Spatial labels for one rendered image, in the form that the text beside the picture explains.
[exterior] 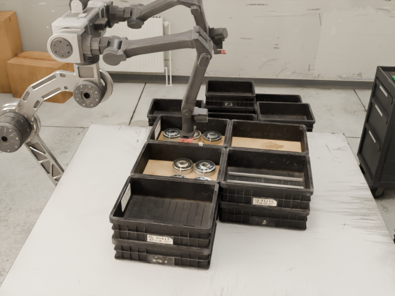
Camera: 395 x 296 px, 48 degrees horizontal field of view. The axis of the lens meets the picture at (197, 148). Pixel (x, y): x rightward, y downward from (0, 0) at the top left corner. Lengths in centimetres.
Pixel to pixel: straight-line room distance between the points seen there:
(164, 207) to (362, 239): 88
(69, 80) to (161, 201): 82
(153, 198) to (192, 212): 20
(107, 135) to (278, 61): 285
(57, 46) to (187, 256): 100
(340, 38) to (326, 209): 321
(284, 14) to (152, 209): 346
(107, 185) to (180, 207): 52
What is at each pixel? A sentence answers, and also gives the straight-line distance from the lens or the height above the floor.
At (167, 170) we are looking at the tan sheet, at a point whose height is 83.
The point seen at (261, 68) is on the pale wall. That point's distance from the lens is 517.
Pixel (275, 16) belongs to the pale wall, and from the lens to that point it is 500.
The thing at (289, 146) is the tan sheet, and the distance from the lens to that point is 241.
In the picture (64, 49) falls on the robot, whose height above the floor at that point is 145.
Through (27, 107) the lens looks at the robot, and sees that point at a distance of 253.
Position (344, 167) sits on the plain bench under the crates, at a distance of 257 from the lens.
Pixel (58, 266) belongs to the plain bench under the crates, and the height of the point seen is 70.
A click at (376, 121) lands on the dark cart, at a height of 54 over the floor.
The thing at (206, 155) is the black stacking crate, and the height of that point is 88.
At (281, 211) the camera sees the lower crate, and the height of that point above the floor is 81.
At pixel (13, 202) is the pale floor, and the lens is 355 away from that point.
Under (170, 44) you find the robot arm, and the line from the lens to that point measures 182.
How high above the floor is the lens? 205
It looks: 31 degrees down
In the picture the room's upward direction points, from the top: 1 degrees clockwise
